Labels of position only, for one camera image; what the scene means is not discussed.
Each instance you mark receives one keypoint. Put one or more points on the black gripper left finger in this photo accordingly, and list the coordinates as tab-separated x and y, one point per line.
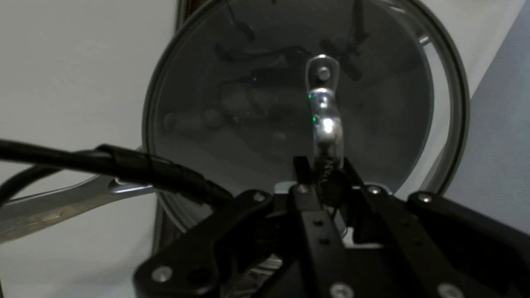
308	237

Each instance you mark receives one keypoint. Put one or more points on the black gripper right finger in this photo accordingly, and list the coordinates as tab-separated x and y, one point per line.
431	242

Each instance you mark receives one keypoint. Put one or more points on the clear glass pan lid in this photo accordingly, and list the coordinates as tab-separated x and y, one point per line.
249	83

